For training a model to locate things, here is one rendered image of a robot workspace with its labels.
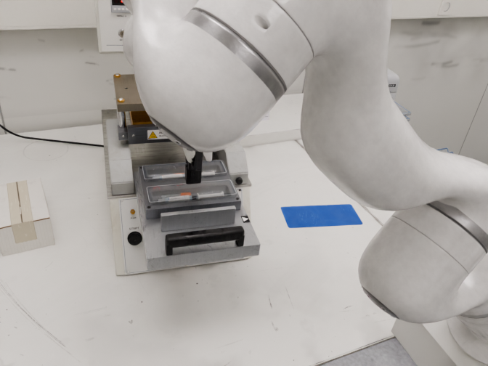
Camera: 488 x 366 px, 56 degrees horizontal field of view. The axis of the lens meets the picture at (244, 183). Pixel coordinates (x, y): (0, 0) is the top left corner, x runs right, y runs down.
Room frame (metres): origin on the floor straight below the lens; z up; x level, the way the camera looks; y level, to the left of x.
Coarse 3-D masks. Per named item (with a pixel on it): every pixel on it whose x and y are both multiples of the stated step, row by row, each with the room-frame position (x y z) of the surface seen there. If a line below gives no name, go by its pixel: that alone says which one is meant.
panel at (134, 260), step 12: (240, 192) 0.92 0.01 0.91; (120, 204) 0.82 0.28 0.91; (132, 204) 0.83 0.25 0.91; (120, 216) 0.81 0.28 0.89; (132, 216) 0.82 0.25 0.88; (132, 228) 0.81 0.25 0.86; (132, 252) 0.78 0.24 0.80; (144, 252) 0.79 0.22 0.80; (132, 264) 0.77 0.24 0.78; (144, 264) 0.78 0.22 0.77; (192, 264) 0.81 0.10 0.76
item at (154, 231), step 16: (144, 208) 0.75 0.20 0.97; (208, 208) 0.72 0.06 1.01; (224, 208) 0.72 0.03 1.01; (240, 208) 0.78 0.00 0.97; (144, 224) 0.69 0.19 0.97; (160, 224) 0.69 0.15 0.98; (176, 224) 0.69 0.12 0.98; (192, 224) 0.70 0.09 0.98; (208, 224) 0.71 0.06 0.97; (224, 224) 0.72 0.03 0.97; (240, 224) 0.73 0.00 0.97; (144, 240) 0.66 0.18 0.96; (160, 240) 0.65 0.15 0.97; (256, 240) 0.68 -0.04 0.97; (160, 256) 0.61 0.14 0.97; (176, 256) 0.62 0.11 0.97; (192, 256) 0.63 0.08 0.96; (208, 256) 0.64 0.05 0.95; (224, 256) 0.65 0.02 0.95; (240, 256) 0.66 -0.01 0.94
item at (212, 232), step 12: (228, 228) 0.66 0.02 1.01; (240, 228) 0.67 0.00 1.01; (168, 240) 0.62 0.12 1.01; (180, 240) 0.62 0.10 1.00; (192, 240) 0.63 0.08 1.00; (204, 240) 0.64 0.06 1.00; (216, 240) 0.64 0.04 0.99; (228, 240) 0.65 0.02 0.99; (240, 240) 0.66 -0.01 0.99; (168, 252) 0.61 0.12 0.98
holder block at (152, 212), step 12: (144, 180) 0.81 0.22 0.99; (180, 180) 0.83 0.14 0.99; (204, 180) 0.84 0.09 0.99; (216, 180) 0.84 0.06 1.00; (144, 192) 0.77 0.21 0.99; (144, 204) 0.75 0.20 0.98; (168, 204) 0.74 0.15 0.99; (180, 204) 0.74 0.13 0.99; (192, 204) 0.75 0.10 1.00; (204, 204) 0.75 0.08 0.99; (216, 204) 0.76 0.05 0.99; (228, 204) 0.77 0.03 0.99; (240, 204) 0.78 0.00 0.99; (156, 216) 0.72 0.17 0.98
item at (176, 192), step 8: (176, 184) 0.80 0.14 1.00; (184, 184) 0.80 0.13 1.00; (192, 184) 0.80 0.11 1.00; (200, 184) 0.81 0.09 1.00; (208, 184) 0.81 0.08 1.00; (216, 184) 0.81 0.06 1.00; (224, 184) 0.82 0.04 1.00; (152, 192) 0.76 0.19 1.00; (160, 192) 0.76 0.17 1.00; (168, 192) 0.76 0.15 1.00; (176, 192) 0.77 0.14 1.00; (184, 192) 0.77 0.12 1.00; (192, 192) 0.77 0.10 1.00; (200, 192) 0.78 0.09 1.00; (208, 192) 0.78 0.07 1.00; (216, 192) 0.78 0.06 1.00; (224, 192) 0.79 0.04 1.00; (232, 192) 0.79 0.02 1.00; (152, 200) 0.73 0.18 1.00; (160, 200) 0.73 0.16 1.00
